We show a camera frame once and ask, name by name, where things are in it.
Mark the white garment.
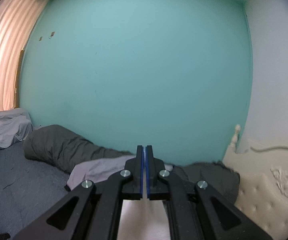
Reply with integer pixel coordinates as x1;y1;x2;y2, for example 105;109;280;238
117;198;171;240

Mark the grey shirt pile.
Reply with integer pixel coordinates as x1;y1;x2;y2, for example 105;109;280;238
65;154;174;192

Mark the dark grey rolled duvet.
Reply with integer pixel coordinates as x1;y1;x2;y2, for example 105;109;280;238
23;125;240;203

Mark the cream tufted headboard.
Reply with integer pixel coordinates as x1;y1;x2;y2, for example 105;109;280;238
223;125;288;239

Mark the light grey blanket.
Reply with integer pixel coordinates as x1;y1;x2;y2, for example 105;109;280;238
0;108;33;150

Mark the pink curtain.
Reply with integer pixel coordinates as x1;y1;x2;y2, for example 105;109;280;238
0;0;49;111

